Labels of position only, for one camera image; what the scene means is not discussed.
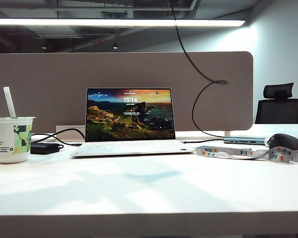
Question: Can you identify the white laptop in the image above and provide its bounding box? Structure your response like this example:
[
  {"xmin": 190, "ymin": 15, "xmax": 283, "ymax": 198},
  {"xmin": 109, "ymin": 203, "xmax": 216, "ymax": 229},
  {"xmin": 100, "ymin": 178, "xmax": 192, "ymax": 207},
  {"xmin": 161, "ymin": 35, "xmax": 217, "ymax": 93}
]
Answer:
[{"xmin": 70, "ymin": 87, "xmax": 196, "ymax": 158}]

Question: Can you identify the black charger cable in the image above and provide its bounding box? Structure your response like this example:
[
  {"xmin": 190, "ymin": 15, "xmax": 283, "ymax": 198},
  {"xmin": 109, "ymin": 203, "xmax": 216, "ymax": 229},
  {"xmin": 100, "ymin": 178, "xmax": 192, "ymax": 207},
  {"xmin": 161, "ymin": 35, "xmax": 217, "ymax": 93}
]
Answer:
[{"xmin": 169, "ymin": 0, "xmax": 228, "ymax": 138}]

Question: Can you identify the black vertical mouse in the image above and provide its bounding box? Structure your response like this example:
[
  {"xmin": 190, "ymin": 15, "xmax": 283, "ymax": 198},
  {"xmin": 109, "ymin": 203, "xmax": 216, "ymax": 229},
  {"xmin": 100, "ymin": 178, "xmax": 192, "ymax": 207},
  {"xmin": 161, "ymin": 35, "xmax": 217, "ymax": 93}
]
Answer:
[{"xmin": 266, "ymin": 133, "xmax": 298, "ymax": 156}]

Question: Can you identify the brown desk divider panel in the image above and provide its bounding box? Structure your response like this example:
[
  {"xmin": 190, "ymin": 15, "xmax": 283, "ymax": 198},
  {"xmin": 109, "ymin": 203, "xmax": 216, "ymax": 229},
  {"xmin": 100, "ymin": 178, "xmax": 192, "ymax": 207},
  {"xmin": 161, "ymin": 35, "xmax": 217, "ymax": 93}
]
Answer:
[{"xmin": 0, "ymin": 51, "xmax": 254, "ymax": 132}]

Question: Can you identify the black power adapter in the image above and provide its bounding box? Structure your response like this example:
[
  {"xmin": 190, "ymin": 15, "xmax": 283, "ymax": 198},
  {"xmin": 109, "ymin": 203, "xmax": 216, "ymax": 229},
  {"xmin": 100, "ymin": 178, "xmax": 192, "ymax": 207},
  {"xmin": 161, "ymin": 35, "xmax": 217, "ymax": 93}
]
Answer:
[{"xmin": 30, "ymin": 142, "xmax": 65, "ymax": 155}]

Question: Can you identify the black mesh office chair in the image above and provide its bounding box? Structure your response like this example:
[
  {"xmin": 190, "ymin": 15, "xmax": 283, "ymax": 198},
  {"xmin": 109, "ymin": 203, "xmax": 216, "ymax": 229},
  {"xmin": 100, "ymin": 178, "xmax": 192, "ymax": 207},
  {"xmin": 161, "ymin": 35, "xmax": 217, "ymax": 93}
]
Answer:
[{"xmin": 254, "ymin": 82, "xmax": 298, "ymax": 124}]

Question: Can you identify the green print paper cup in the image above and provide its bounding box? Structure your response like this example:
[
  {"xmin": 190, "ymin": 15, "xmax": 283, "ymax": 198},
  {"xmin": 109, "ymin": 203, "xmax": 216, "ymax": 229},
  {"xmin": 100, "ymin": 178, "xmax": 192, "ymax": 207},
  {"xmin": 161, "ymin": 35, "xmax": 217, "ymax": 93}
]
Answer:
[{"xmin": 0, "ymin": 116, "xmax": 37, "ymax": 164}]

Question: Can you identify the grey USB hub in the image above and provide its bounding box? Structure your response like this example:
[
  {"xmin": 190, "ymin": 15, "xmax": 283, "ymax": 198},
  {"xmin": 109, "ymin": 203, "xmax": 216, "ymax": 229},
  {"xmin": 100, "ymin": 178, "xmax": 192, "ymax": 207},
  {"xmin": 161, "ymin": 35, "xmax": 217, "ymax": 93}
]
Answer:
[{"xmin": 223, "ymin": 135, "xmax": 267, "ymax": 145}]

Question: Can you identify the black laptop hub cable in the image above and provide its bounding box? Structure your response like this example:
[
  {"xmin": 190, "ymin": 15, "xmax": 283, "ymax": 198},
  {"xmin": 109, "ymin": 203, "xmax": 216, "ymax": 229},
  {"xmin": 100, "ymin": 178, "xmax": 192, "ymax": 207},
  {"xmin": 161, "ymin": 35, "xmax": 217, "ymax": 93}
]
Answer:
[{"xmin": 181, "ymin": 138, "xmax": 225, "ymax": 145}]

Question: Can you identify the white straw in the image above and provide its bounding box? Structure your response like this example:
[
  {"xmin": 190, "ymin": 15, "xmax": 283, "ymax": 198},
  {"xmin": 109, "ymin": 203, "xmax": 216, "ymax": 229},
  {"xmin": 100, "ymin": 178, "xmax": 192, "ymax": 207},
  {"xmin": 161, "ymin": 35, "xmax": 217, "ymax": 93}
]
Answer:
[{"xmin": 2, "ymin": 86, "xmax": 17, "ymax": 118}]

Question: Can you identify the grey printed lanyard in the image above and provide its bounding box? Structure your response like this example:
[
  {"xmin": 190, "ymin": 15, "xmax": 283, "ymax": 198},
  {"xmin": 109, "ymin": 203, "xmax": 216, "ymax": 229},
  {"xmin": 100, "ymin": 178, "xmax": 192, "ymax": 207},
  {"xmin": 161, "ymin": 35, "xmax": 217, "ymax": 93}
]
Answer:
[{"xmin": 195, "ymin": 145, "xmax": 298, "ymax": 169}]

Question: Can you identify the black power adapter cable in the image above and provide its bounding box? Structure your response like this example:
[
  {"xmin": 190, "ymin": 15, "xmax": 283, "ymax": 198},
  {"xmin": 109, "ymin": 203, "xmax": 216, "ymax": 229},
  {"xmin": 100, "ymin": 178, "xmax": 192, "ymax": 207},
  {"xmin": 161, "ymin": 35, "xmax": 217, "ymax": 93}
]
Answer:
[{"xmin": 31, "ymin": 127, "xmax": 86, "ymax": 147}]

